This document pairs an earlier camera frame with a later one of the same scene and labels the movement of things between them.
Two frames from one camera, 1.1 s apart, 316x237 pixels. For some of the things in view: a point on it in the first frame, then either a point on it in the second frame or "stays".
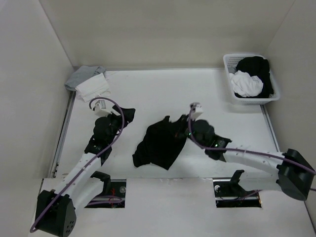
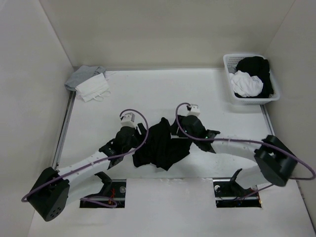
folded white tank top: x=97 y=86 stays
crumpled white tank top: x=244 y=85 stays
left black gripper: x=129 y=114 -> x=140 y=137
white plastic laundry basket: x=251 y=79 stays
